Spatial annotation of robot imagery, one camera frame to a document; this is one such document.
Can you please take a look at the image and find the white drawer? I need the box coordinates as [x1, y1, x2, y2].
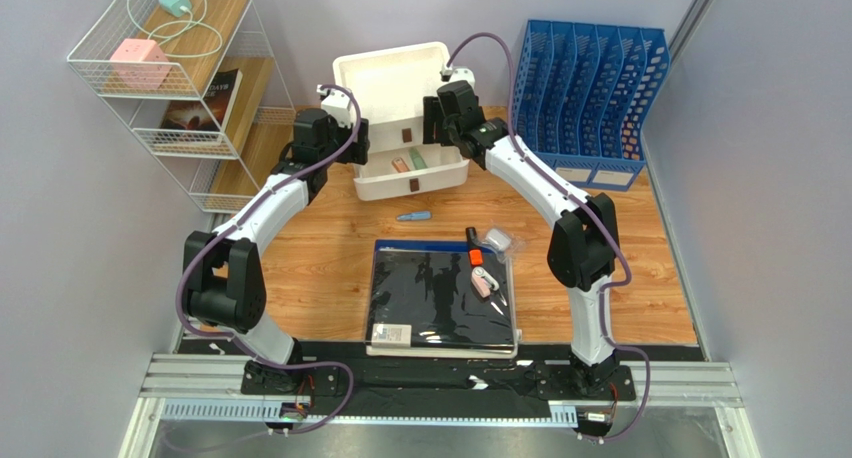
[353, 145, 470, 201]

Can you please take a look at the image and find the green highlighter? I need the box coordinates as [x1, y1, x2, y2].
[409, 148, 428, 170]

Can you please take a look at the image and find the white three drawer organizer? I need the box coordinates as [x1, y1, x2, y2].
[332, 42, 449, 154]

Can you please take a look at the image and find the blue highlighter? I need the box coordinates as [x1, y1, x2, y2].
[396, 210, 432, 222]

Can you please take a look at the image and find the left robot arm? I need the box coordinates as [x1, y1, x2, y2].
[175, 108, 369, 374]

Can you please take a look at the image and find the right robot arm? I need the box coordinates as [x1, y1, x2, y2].
[423, 81, 622, 385]

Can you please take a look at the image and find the blue folder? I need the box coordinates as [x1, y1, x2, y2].
[373, 239, 469, 253]

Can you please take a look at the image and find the dark cover book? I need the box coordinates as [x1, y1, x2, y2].
[160, 68, 243, 144]

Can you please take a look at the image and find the blue file organizer rack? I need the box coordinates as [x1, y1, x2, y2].
[512, 20, 670, 191]

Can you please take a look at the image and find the clear plastic bag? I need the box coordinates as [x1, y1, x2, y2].
[480, 227, 525, 263]

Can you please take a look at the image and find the orange black highlighter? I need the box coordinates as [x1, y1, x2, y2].
[465, 227, 484, 268]

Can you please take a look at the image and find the pink correction tape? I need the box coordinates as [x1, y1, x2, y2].
[471, 266, 500, 299]

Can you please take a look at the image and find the pink cube power socket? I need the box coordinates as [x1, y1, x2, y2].
[110, 38, 172, 90]

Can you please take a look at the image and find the mint green charger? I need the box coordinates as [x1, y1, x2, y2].
[158, 0, 192, 18]

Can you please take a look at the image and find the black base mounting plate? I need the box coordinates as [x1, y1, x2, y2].
[240, 341, 642, 419]

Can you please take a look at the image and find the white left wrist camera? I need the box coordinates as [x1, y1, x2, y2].
[316, 85, 357, 129]

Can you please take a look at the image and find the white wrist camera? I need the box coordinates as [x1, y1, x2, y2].
[440, 66, 476, 88]
[316, 85, 357, 129]

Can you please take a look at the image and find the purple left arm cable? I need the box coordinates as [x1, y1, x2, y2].
[174, 84, 364, 439]

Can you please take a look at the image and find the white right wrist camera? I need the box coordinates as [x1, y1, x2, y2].
[440, 66, 476, 88]

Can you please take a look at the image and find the white wire shelf rack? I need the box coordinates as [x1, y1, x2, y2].
[67, 0, 295, 213]

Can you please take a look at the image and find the mint green cable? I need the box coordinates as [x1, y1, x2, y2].
[125, 0, 224, 60]

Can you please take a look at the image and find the aluminium frame rail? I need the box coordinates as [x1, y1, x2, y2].
[120, 354, 759, 457]

